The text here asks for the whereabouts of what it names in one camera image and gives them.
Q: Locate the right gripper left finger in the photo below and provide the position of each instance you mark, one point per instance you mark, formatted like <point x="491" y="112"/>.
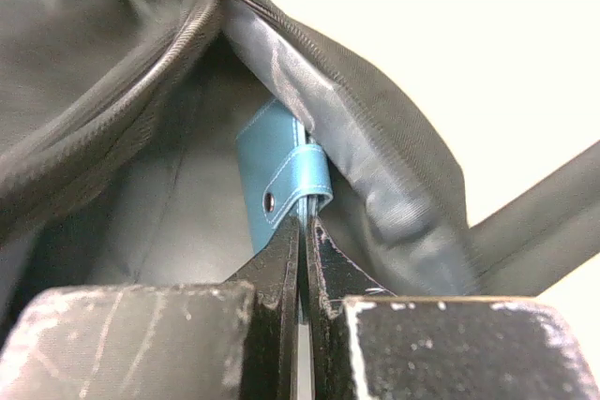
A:
<point x="234" y="340"/>

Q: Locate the black backpack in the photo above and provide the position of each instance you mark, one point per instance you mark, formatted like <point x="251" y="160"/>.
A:
<point x="494" y="104"/>

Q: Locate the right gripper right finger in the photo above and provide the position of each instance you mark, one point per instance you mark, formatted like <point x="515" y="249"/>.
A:
<point x="367" y="343"/>

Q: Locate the blue wallet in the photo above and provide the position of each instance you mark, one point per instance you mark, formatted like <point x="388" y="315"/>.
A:
<point x="283" y="172"/>

